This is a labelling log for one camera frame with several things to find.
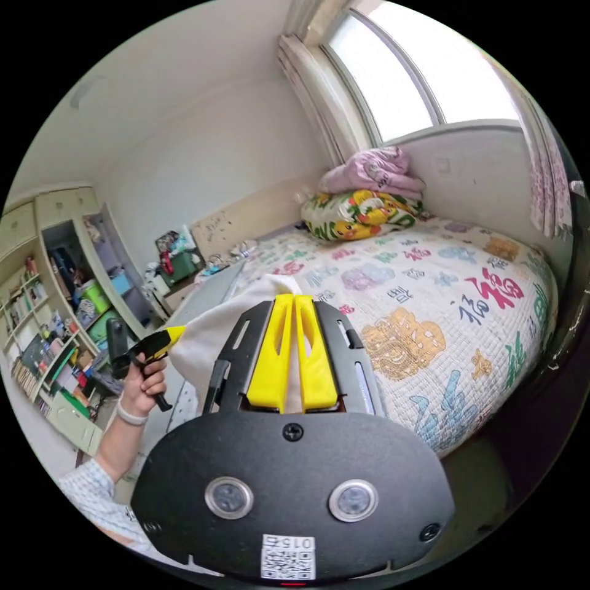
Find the person's left forearm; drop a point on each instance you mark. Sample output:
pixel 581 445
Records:
pixel 108 465

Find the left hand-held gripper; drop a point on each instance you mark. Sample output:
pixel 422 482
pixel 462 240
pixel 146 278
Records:
pixel 148 350

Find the window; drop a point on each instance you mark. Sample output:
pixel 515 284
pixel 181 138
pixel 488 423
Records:
pixel 415 69

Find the cream shelf cupboard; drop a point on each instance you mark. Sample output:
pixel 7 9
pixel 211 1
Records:
pixel 50 299

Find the beige curtain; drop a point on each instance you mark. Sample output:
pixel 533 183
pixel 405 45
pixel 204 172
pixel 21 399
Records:
pixel 313 97

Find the pink flowered curtain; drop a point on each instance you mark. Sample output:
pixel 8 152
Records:
pixel 548 184

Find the yellow duck print blanket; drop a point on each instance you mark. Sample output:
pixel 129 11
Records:
pixel 359 216

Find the bed with printed quilt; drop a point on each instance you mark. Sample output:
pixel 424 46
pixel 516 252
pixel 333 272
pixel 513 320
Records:
pixel 438 295

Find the green storage box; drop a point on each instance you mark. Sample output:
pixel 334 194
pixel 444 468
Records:
pixel 177 262

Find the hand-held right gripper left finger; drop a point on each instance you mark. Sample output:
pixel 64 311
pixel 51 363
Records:
pixel 269 364

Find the pink folded blanket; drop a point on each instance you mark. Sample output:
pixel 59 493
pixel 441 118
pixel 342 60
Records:
pixel 373 173

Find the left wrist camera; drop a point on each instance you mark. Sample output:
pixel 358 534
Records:
pixel 115 345

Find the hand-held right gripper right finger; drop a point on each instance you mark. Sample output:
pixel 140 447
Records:
pixel 315 368

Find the person's left hand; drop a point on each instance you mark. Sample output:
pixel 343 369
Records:
pixel 143 392

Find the white long sleeve shirt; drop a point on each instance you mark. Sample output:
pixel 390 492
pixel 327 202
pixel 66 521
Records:
pixel 207 343

